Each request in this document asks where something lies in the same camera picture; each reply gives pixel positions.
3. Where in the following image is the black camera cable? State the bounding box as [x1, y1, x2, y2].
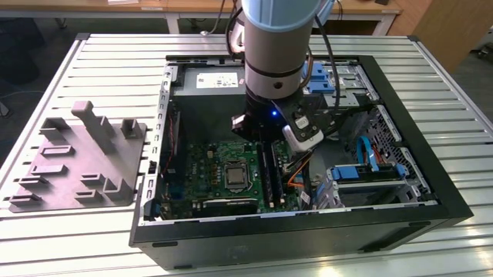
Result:
[314, 14, 346, 116]

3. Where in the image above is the black graphics card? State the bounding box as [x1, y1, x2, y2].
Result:
[201, 197, 259, 216]

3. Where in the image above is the hard disk in blue carrier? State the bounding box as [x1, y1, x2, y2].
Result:
[330, 163, 407, 184]

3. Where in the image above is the silver CPU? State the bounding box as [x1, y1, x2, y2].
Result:
[225, 168, 247, 185]

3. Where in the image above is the metal CPU socket cover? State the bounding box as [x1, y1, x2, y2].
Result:
[221, 162, 252, 194]

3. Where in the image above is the blue optical drive carrier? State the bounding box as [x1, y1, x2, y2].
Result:
[302, 62, 334, 95]

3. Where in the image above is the metal disk bay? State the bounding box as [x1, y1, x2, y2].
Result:
[326, 164, 439, 209]

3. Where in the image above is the grey parts rack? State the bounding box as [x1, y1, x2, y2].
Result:
[6, 100, 149, 214]

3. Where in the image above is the blue flat data wire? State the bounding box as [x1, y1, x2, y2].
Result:
[355, 135, 380, 173]

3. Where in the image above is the orange wire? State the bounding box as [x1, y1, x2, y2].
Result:
[285, 155, 312, 189]

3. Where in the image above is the grey power supply unit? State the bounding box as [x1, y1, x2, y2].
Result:
[171, 68, 249, 142]

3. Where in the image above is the metal drive cage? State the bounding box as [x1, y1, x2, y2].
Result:
[299, 62, 380, 125]

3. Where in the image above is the black PC case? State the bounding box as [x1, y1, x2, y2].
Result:
[128, 54, 474, 272]

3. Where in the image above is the green motherboard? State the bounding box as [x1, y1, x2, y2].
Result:
[163, 138, 300, 216]

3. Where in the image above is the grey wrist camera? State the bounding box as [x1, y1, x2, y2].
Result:
[281, 115, 324, 152]

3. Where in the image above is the wooden panel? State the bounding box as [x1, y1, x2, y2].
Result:
[395, 0, 493, 74]

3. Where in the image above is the wooden desk white frame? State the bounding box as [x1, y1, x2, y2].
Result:
[0, 0, 403, 37]

